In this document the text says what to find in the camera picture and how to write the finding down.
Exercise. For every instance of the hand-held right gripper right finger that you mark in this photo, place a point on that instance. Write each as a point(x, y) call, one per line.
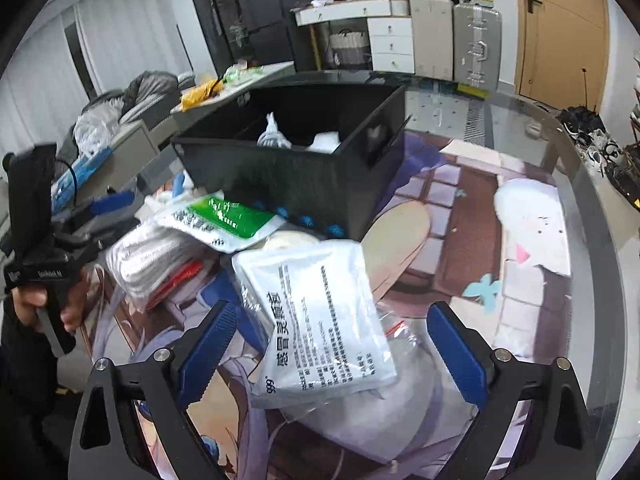
point(455, 355)

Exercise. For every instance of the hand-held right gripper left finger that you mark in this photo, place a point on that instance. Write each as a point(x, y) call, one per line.
point(212, 345)

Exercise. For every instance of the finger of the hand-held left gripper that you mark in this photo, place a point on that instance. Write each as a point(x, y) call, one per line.
point(87, 240)
point(112, 203)

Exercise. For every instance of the green white medicine packet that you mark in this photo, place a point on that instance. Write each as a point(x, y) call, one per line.
point(220, 220)

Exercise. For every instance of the black storage box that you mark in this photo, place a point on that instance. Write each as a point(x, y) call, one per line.
point(300, 180)

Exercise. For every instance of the person's left forearm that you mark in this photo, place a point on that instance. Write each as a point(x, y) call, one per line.
point(25, 385)

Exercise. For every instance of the person's left hand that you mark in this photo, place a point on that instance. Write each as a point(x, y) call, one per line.
point(25, 305)

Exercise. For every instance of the blue packet box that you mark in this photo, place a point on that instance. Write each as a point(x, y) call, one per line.
point(85, 170)

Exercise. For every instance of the white red-zip bag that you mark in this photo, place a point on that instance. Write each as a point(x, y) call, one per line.
point(145, 260)

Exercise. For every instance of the grey side cabinet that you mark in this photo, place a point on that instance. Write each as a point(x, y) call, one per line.
point(130, 145)

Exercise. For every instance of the clear plastic bag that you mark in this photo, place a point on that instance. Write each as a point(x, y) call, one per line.
point(95, 130)

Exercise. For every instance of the clear zip bag white filling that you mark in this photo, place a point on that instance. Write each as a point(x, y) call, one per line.
point(370, 425)

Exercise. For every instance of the sofa with grey coat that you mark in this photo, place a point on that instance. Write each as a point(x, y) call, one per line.
point(145, 92)

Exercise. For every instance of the printed table mat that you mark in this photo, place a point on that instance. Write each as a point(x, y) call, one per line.
point(475, 240)

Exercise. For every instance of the yellow bag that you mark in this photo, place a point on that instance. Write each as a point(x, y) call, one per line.
point(197, 94)

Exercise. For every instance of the white curtains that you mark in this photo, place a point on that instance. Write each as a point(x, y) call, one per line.
point(65, 60)

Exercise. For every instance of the blue round cap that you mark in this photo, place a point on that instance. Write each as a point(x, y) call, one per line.
point(306, 221)
point(334, 231)
point(281, 211)

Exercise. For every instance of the green packets on table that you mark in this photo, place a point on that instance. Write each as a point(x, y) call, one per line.
point(240, 72)

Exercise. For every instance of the grey coffee table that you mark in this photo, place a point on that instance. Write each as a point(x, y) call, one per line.
point(250, 80)

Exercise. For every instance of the black glass cabinet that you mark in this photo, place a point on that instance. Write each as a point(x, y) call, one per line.
point(210, 15)

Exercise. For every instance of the white cotton pad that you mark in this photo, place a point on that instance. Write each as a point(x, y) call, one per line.
point(325, 141)

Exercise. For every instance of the patterned rug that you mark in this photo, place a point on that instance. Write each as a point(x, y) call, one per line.
point(475, 120)

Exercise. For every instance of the black refrigerator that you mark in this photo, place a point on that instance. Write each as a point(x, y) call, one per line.
point(260, 10)

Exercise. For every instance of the shoe rack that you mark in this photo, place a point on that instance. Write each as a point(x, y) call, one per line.
point(627, 170)

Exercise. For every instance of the pile of shoes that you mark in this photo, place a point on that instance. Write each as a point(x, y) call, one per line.
point(585, 125)

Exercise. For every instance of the woven basket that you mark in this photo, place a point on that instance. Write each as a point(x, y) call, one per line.
point(350, 47)

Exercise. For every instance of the silver suitcase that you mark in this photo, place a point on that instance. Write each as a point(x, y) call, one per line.
point(477, 45)

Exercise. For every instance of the beige suitcase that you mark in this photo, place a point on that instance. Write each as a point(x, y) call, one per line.
point(432, 37)

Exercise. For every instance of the white dressing desk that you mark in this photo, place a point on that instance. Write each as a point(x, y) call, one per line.
point(390, 40)

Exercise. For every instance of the wooden door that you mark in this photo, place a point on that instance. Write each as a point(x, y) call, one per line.
point(560, 35)

